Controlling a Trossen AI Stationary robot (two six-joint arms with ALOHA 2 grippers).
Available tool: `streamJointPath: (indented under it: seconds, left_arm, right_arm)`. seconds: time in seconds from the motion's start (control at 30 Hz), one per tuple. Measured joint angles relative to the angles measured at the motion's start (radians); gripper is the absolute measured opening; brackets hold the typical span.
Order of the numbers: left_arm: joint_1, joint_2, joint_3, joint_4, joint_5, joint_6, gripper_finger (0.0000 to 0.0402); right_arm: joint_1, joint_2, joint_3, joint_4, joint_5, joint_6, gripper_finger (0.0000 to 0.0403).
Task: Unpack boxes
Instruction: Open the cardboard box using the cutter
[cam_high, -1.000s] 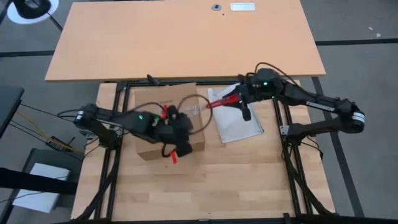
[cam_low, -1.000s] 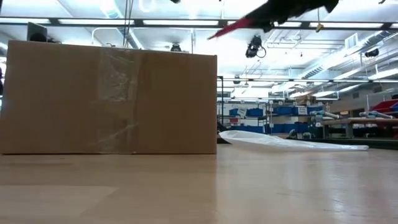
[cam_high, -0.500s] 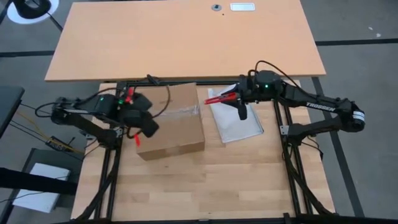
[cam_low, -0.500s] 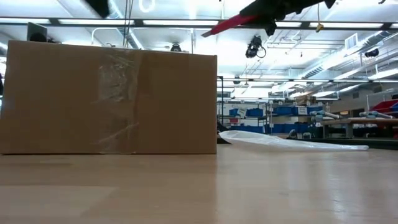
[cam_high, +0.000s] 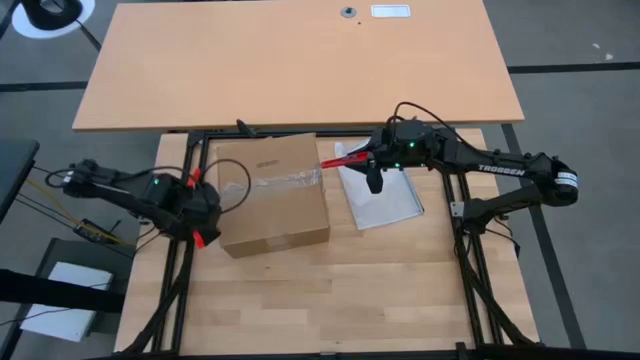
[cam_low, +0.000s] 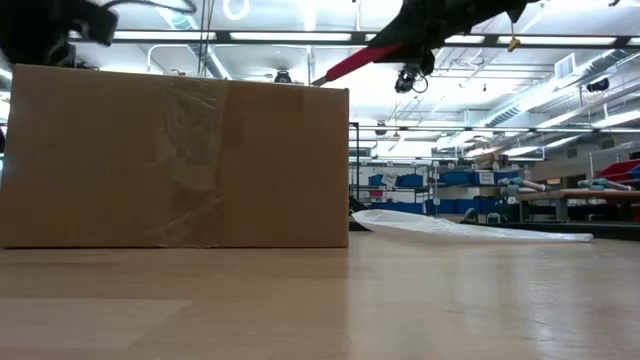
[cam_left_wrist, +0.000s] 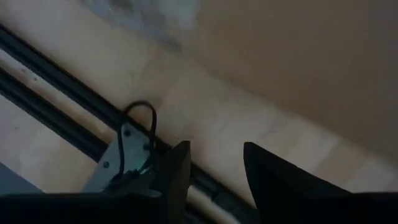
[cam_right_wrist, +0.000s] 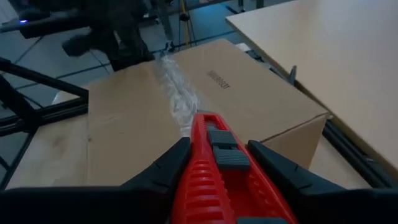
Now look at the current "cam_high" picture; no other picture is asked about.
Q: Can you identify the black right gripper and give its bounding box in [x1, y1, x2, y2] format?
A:
[344, 119, 446, 195]

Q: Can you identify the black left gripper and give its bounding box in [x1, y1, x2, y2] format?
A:
[162, 167, 224, 250]

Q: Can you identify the red box cutter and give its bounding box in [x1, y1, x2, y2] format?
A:
[319, 151, 370, 170]

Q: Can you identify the white translucent zip pouch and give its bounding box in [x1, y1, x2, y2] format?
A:
[333, 139, 425, 231]

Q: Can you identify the brown cardboard box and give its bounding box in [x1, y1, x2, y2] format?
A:
[215, 132, 331, 260]

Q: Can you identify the black clamp knob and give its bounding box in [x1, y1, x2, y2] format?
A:
[235, 118, 259, 139]

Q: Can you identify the black power adapter box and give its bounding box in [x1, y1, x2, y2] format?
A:
[73, 218, 120, 246]

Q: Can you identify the light wooden desk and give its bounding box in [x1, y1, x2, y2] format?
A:
[72, 0, 526, 133]

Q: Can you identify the white desk plate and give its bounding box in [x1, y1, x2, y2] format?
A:
[370, 4, 412, 19]

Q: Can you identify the white board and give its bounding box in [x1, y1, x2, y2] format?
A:
[19, 261, 115, 344]

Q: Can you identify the black side table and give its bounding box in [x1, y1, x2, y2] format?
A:
[0, 138, 41, 221]

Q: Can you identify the white round floor base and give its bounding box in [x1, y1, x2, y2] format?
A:
[10, 0, 96, 40]

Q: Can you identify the black stand foot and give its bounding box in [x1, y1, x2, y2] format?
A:
[19, 0, 84, 31]

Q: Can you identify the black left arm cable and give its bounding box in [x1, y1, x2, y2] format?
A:
[199, 158, 252, 217]

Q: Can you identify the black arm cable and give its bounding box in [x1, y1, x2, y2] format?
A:
[387, 101, 481, 151]
[199, 158, 252, 217]

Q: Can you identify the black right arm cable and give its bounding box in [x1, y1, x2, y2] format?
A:
[387, 101, 481, 151]

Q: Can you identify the black strap bar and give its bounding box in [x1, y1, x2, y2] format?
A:
[0, 268, 126, 315]

